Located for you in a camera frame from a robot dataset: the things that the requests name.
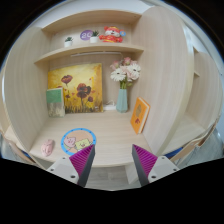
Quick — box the pink and white flower bouquet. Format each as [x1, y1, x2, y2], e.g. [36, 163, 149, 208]
[110, 57, 141, 89]

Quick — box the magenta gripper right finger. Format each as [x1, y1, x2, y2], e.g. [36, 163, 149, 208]
[132, 144, 179, 186]

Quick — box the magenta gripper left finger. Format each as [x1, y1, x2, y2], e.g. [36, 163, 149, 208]
[47, 144, 95, 187]

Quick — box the wooden desk shelf unit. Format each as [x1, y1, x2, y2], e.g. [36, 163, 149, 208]
[0, 6, 223, 167]

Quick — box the small potted plant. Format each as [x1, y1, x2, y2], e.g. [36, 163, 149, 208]
[90, 30, 99, 43]
[64, 37, 73, 47]

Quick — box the wooden chair right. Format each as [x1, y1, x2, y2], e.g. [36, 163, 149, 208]
[166, 121, 218, 162]

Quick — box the small potted plant left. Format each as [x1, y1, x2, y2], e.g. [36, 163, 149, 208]
[64, 37, 73, 47]

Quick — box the white power adapter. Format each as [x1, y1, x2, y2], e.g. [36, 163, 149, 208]
[103, 105, 116, 111]

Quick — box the purple round sign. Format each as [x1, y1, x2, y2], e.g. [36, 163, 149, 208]
[80, 30, 93, 41]

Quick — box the wooden chair left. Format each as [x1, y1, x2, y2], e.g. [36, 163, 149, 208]
[0, 128, 39, 167]

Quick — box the wooden chair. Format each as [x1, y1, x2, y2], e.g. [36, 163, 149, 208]
[166, 121, 218, 162]
[0, 128, 39, 167]

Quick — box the small potted plant right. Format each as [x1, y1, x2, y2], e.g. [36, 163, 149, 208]
[90, 30, 99, 43]

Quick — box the teal vase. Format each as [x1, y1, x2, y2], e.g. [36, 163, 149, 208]
[116, 89, 128, 113]

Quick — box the round cartoon mouse pad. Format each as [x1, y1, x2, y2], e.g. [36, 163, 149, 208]
[61, 128, 96, 155]

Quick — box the poppy flower painting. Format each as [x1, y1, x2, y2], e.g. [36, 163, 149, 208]
[48, 63, 103, 113]

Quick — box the orange book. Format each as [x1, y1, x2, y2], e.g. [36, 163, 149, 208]
[130, 97, 150, 134]

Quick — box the green and beige book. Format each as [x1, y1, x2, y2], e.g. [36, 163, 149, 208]
[46, 87, 65, 117]

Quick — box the red lucky cat figurine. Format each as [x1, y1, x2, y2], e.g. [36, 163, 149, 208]
[99, 26, 126, 43]

